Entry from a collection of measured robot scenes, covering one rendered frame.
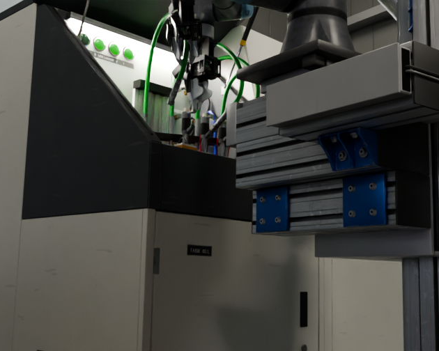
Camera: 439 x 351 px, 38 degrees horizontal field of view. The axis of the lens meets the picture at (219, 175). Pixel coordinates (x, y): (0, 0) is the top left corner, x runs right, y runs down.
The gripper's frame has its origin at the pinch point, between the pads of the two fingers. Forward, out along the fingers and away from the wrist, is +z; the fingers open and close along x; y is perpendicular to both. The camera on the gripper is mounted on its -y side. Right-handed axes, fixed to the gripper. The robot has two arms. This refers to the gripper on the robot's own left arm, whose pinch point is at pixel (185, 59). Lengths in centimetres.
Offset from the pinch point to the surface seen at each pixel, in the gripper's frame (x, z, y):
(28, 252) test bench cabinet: -52, 45, 16
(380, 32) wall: 181, 103, -211
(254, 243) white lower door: 9, 38, 38
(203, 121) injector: 6.0, 24.7, -5.9
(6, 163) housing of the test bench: -55, 33, -14
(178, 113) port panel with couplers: 4, 38, -36
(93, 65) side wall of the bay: -25.3, -2.2, 0.1
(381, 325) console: 55, 89, 36
